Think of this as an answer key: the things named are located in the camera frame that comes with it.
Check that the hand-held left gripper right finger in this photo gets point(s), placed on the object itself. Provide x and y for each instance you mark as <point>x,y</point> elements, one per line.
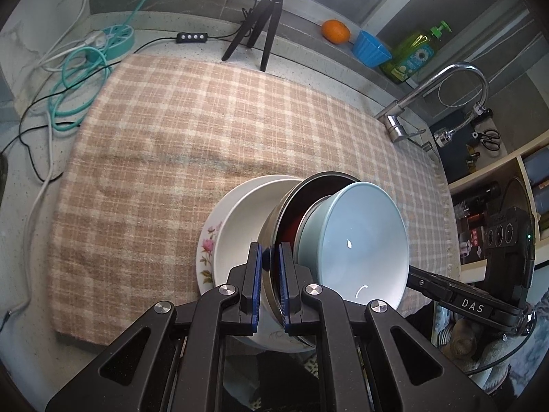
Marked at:
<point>285,292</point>

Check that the dark utensil rack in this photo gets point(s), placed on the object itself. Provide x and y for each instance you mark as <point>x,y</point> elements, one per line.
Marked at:
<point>463,154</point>

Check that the black inline remote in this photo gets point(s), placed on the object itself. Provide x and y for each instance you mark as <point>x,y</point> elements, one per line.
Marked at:
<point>193,37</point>

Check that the plain white plate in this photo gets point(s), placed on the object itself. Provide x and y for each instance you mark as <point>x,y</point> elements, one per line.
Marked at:
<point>240,231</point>

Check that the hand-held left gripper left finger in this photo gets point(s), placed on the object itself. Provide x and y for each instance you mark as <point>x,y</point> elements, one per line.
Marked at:
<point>256,292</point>

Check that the beige checked cloth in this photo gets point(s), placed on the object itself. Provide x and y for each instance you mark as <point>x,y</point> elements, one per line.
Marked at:
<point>171,146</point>

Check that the stainless steel bowl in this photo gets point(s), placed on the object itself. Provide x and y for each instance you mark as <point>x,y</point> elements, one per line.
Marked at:
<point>287,214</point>

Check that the blue ribbed cup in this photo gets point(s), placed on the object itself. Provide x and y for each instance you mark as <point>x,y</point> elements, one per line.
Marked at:
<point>371,49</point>

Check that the small white bowl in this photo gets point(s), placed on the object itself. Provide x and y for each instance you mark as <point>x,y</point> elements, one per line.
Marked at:
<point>360,240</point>

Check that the orange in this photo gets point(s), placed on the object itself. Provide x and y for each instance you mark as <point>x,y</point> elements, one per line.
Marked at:
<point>336,31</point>

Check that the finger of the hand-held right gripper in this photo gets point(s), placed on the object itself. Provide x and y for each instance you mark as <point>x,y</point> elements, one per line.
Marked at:
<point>429,285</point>

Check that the large floral plate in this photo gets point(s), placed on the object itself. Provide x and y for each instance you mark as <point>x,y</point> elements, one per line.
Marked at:
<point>208,246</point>

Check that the black scissors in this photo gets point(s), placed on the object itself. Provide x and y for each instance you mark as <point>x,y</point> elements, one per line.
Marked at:
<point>489,137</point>

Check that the white shelf unit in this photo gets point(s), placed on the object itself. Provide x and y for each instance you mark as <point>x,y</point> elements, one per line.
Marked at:
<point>484,180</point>

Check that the chrome faucet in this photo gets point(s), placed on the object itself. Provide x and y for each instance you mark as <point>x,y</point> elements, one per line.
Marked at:
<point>411,96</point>

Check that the green glass dish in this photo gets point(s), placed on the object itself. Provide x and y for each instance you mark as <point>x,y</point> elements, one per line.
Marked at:
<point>2,176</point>

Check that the green dish soap bottle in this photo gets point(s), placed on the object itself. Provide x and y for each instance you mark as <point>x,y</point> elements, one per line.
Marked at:
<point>411,55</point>

